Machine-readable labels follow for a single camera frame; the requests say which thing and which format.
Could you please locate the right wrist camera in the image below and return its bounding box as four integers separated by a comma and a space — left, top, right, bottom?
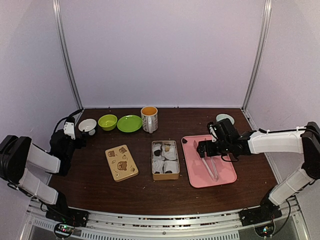
207, 121, 220, 143

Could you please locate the pale celadon tea bowl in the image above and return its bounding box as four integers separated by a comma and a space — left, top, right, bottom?
215, 113, 235, 125

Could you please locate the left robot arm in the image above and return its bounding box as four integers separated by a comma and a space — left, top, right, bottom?
0, 130, 86, 222

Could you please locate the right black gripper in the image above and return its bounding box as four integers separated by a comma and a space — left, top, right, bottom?
197, 140, 231, 158

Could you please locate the green small bowl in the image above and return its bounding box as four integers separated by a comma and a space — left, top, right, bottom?
98, 114, 118, 131

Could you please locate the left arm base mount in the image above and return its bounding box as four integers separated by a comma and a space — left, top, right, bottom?
45, 208, 89, 240

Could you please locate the white floral mug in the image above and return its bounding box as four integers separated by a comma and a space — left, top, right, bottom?
140, 106, 158, 134

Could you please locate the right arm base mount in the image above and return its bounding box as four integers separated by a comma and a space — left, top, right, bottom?
238, 206, 282, 239

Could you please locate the beige tin box base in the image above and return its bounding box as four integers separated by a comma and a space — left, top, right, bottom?
151, 140, 180, 181

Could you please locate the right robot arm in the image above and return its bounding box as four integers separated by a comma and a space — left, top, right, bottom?
195, 119, 320, 221

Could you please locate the white paper cupcake liner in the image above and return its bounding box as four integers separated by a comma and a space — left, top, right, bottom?
162, 144, 177, 161
152, 160, 165, 174
163, 160, 180, 174
152, 143, 165, 161

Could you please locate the black white dotted cup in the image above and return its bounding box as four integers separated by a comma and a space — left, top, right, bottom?
78, 118, 98, 136

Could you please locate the left aluminium frame post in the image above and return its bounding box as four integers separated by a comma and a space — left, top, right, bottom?
52, 0, 83, 109

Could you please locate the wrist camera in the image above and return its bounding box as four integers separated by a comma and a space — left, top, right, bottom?
63, 121, 76, 140
207, 121, 220, 143

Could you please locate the right aluminium frame post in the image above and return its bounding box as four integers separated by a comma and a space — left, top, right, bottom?
241, 0, 272, 112

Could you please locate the aluminium frame post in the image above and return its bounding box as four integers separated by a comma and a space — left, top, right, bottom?
52, 0, 83, 109
241, 0, 272, 112

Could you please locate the pink plastic tray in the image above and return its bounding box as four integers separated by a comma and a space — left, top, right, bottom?
181, 135, 237, 188

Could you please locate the green saucer plate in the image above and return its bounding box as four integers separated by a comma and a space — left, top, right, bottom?
117, 114, 142, 133

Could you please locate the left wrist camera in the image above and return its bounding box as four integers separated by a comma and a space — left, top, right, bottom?
63, 121, 76, 140

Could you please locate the bear print tin lid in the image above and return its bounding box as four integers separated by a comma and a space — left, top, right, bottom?
105, 144, 139, 182

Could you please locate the aluminium front rail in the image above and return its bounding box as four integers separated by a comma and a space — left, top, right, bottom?
20, 196, 310, 240

